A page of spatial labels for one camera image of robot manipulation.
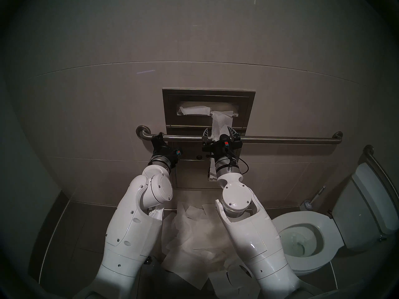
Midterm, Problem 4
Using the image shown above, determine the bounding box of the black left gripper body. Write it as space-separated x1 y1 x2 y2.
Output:
151 139 180 168

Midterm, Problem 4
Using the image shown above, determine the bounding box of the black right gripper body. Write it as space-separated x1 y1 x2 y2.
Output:
202 135 243 160

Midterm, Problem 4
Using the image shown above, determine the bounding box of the white paper toilet seat cover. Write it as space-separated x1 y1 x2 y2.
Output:
177 105 239 140

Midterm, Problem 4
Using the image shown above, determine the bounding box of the heap of paper seat covers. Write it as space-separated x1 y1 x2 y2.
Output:
165 208 233 264

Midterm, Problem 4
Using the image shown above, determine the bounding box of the toilet brush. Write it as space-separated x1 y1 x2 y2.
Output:
302 186 326 210

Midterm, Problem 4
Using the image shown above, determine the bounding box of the large flat paper seat cover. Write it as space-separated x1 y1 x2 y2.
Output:
161 250 208 291

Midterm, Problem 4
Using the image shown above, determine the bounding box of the seat cover with oval cutout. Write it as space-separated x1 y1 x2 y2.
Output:
208 261 261 297

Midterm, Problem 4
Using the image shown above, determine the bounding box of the white ceramic toilet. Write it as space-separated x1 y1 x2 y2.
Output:
271 163 399 277

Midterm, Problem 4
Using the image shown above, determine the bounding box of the long steel grab bar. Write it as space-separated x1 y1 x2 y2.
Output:
136 126 343 145

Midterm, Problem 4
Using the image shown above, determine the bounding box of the short steel grab bar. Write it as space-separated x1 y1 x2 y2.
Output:
363 145 399 202

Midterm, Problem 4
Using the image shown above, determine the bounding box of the stainless steel wall dispenser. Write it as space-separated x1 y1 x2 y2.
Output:
162 88 256 190

